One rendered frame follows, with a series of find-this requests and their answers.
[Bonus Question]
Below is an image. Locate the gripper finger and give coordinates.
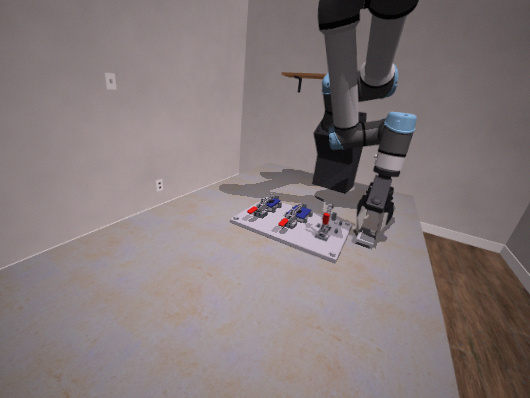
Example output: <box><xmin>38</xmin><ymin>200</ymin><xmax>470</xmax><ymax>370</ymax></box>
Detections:
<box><xmin>356</xmin><ymin>195</ymin><xmax>369</xmax><ymax>234</ymax></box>
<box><xmin>374</xmin><ymin>202</ymin><xmax>394</xmax><ymax>240</ymax></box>

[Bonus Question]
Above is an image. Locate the red-handled toggle clamp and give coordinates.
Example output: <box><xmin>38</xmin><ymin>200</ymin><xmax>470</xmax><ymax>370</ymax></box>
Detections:
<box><xmin>278</xmin><ymin>203</ymin><xmax>302</xmax><ymax>229</ymax></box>

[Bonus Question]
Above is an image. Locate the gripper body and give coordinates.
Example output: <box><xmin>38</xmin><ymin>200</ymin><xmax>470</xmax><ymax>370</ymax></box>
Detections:
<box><xmin>365</xmin><ymin>166</ymin><xmax>400</xmax><ymax>210</ymax></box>

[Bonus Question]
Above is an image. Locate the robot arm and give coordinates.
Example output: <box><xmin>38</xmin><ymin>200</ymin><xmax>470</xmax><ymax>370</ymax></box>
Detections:
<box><xmin>318</xmin><ymin>0</ymin><xmax>419</xmax><ymax>213</ymax></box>

